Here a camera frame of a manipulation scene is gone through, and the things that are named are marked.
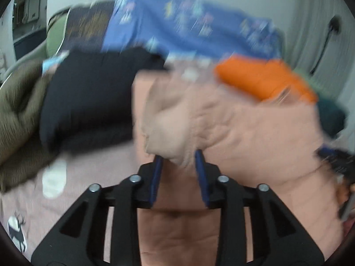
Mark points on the dark pillow with yellow print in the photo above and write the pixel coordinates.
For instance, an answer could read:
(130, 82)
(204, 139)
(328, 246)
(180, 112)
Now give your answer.
(86, 25)

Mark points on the pink dotted bed sheet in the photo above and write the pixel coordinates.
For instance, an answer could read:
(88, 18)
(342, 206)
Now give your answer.
(83, 177)

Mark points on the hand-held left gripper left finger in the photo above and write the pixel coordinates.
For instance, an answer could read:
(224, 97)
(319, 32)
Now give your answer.
(156, 180)

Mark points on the grey curtain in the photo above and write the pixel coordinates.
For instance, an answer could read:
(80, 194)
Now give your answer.
(313, 25)

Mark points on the black puffer jacket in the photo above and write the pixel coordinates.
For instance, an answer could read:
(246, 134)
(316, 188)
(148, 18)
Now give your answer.
(91, 99)

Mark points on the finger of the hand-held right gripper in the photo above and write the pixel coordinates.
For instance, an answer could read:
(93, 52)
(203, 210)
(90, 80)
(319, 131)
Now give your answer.
(337, 158)

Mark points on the blue tree-print sheet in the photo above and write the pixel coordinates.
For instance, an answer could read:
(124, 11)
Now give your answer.
(180, 25)

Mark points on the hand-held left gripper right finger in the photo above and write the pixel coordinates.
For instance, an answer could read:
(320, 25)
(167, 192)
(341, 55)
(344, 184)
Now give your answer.
(202, 180)

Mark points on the orange puffer jacket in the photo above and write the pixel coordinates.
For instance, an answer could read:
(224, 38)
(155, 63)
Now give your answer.
(260, 77)

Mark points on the green pillow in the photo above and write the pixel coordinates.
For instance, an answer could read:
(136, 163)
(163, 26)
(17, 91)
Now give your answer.
(56, 36)

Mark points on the olive brown fleece garment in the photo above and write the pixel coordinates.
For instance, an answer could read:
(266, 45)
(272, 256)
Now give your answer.
(19, 116)

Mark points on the dark teal fleece garment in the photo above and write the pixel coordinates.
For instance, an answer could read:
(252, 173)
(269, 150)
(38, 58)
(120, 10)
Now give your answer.
(331, 116)

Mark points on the background shelf unit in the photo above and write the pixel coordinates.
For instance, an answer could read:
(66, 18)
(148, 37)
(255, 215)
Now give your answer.
(26, 19)

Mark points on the pink quilted fleece garment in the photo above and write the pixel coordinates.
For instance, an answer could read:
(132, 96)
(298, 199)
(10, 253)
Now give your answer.
(222, 122)

